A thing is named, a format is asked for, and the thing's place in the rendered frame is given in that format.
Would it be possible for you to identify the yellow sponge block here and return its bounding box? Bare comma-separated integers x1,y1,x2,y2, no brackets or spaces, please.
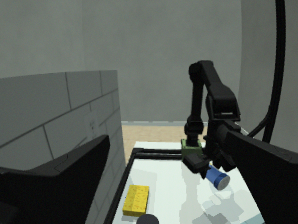
122,185,149,217

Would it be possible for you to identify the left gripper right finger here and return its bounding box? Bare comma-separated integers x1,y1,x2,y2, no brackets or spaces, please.
225,131,298,224

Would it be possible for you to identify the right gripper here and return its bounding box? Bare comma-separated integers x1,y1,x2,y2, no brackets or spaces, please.
183,135,221,180

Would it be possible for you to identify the blue ribbed bottle cap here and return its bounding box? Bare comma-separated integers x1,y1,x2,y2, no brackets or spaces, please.
214,173,230,191

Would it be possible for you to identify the translucent blue pill bottle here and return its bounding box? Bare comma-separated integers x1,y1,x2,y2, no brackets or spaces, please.
205,163,222,185

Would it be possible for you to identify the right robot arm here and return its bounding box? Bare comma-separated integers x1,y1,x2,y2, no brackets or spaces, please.
184,60,242,172

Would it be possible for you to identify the brown jar with black cap and white label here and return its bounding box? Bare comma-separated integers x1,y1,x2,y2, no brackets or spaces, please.
136,214,159,224

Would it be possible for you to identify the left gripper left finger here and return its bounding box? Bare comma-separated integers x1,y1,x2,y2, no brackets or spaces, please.
0,135,110,224

